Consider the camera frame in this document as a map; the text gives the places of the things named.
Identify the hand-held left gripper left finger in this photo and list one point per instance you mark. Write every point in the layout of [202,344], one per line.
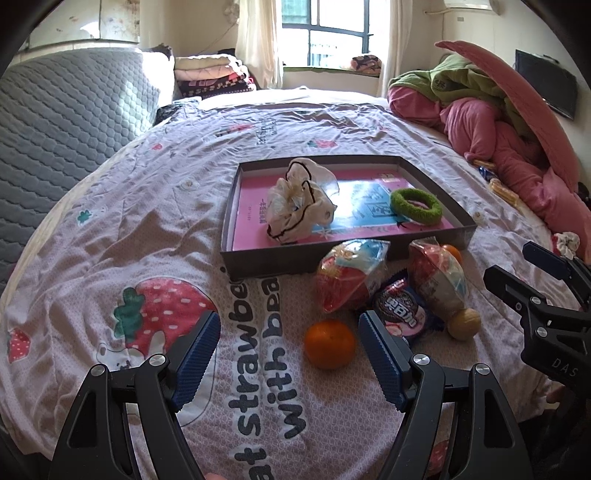
[199,355]

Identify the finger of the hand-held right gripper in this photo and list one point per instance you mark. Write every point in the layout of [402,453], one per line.
[512,288]
[554,263]

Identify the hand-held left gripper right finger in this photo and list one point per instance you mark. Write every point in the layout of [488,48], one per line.
[379,351]

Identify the orange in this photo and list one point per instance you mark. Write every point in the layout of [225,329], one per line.
[454,254]
[330,345]

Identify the walnut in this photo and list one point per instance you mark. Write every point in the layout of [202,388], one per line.
[464,324]

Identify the toy egg packet red top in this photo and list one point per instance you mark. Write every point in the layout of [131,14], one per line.
[436,277]

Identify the toy egg packet blue top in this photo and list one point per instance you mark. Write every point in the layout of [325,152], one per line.
[346,277]

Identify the grey cardboard tray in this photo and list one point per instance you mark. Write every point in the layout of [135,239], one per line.
[258,265]

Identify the white scrunchie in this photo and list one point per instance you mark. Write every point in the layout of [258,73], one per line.
[567,244]

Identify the dark chocolate snack packet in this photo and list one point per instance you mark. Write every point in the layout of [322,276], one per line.
[401,309]

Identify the clear wrapped biscuit packet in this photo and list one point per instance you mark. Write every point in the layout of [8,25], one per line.
[502,189]

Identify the blue snack packet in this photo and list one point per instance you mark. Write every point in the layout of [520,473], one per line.
[487,173]

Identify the yellow snack packet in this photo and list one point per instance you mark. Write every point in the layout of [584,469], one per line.
[484,164]

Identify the green fuzzy scrunchie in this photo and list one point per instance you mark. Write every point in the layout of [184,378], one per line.
[399,205]

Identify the pink quilt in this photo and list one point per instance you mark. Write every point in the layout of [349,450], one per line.
[489,134]

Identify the strawberry printed bedsheet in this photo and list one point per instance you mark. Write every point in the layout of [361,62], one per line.
[138,221]

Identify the pink curved mat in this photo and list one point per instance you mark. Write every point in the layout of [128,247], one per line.
[531,110]

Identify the pink and blue book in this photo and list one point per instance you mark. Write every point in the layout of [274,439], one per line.
[256,207]

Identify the cream organza scrunchie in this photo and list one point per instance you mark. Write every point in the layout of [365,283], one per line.
[300,203]

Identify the black television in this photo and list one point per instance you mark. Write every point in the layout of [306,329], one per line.
[547,83]

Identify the green blanket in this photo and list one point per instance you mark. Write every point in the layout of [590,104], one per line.
[457,78]

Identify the patterned folded cloth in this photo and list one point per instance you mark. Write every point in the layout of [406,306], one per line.
[365,63]

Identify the dark patterned folded blanket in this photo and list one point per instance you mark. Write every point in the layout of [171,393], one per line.
[217,85]

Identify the white air conditioner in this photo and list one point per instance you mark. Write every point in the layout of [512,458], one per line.
[471,4]

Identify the cream curtain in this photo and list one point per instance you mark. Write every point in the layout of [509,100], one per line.
[258,41]
[406,32]

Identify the grey quilted headboard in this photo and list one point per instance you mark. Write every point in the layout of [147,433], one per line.
[60,115]

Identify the cream folded blanket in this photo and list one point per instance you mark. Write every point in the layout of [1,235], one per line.
[203,63]

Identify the window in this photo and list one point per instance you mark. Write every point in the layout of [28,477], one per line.
[337,27]

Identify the white scuffed cabinet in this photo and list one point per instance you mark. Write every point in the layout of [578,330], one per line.
[83,21]

